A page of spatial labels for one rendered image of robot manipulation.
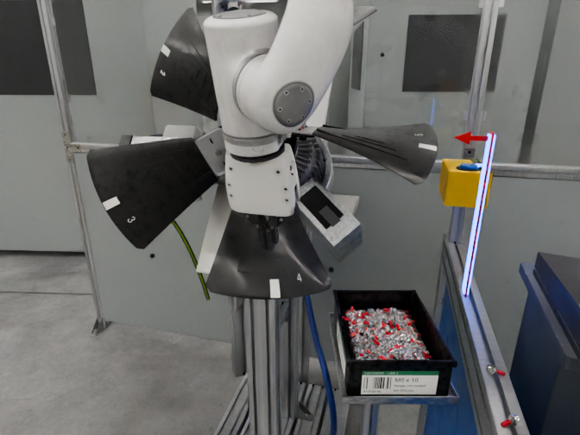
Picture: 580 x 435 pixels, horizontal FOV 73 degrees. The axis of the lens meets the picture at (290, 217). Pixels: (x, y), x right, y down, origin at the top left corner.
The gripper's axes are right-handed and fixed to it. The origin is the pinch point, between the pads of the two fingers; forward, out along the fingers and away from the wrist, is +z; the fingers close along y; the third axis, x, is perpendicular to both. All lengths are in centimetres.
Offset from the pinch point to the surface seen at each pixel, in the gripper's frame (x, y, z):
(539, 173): -89, -67, 35
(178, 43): -42, 33, -19
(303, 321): -54, 11, 90
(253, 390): -12, 16, 71
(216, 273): 3.6, 8.7, 6.4
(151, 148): -16.8, 29.3, -5.2
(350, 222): -18.3, -10.8, 9.8
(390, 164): -16.3, -17.5, -5.0
